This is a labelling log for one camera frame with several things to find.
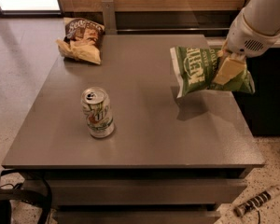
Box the grey drawer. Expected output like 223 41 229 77
55 211 220 224
49 179 246 205

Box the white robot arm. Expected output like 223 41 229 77
213 0 280 85

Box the brown chip bag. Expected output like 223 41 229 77
56 18 105 64

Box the left metal bracket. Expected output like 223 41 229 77
102 0 118 35

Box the metal rail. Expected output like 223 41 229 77
117 27 230 33

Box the grey lower drawer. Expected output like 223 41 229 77
55 211 220 224

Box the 7up soda can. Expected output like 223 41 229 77
81 87 115 138

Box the grey upper drawer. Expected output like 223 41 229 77
49 179 246 205

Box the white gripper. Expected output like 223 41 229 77
213 8 280 85

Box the green jalapeno chip bag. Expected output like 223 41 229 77
170 47 255 98

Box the black chair base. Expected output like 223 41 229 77
0 170 52 224

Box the white power strip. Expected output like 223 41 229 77
234 186 280 217

